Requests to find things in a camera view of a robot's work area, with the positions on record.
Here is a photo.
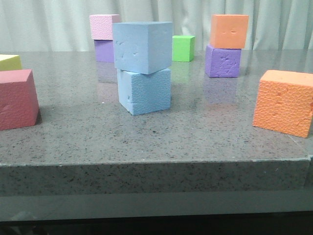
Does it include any light blue foam cube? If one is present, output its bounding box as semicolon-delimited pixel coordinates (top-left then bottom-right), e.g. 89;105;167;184
113;22;173;74

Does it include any textured blue foam cube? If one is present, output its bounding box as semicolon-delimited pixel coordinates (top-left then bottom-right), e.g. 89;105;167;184
117;69;171;116

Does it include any green foam cube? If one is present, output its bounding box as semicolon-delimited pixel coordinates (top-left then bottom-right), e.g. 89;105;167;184
172;35;195;62

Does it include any purple foam cube under orange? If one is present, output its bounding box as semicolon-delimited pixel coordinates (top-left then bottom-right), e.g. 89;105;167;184
205;44;242;78

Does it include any purple foam cube under pink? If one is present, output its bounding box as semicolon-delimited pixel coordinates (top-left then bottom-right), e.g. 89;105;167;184
94;40;114;63

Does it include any orange foam cube on purple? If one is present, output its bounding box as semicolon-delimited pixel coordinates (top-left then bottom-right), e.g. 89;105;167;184
209;14;249;49

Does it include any large orange foam cube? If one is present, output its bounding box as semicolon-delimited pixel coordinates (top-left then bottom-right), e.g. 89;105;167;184
252;70;313;138

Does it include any large red foam cube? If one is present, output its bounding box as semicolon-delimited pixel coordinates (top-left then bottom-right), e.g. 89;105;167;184
0;69;39;130

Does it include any yellow foam cube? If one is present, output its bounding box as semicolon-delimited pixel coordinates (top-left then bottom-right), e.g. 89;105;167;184
0;54;22;71

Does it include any grey-green curtain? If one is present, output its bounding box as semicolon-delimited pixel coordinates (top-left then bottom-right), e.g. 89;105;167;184
0;0;313;52

